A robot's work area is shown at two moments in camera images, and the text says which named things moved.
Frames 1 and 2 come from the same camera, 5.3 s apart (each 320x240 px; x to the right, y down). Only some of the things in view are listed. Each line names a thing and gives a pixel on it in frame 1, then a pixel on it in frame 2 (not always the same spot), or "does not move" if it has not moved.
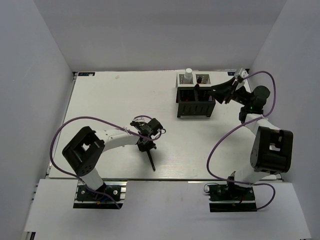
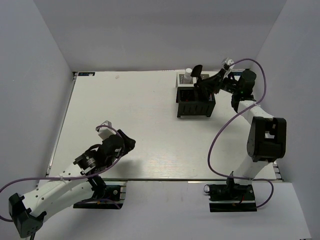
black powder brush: (151, 160) → (196, 73)
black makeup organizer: (199, 101) does not move
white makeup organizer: (203, 79) does not move
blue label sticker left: (86, 73) does not move
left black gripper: (148, 146) → (129, 144)
